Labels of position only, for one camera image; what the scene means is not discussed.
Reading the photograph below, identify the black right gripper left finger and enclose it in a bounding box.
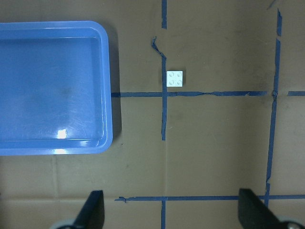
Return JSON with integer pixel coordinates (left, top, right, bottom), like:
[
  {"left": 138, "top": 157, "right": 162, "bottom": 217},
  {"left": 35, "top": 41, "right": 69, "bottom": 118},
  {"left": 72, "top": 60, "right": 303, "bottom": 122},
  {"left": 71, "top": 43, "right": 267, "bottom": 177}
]
[{"left": 72, "top": 190, "right": 104, "bottom": 229}]

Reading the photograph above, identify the blue plastic tray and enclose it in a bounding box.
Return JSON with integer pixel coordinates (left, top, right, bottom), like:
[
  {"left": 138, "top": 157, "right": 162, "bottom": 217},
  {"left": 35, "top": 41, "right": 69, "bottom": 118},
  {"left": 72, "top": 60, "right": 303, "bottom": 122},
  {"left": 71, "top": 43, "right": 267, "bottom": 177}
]
[{"left": 0, "top": 21, "right": 113, "bottom": 156}]

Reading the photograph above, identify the white block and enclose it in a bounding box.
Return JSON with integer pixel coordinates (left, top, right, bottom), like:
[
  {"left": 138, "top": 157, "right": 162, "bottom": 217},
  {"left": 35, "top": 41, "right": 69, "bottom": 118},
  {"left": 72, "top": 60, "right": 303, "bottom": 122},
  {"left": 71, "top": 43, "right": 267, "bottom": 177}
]
[{"left": 166, "top": 71, "right": 183, "bottom": 87}]

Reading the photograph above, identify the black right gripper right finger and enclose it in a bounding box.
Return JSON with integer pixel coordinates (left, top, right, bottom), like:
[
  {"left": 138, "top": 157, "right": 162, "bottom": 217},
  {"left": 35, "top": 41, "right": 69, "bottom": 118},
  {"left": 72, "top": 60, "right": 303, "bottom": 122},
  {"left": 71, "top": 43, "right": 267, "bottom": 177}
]
[{"left": 238, "top": 188, "right": 281, "bottom": 229}]

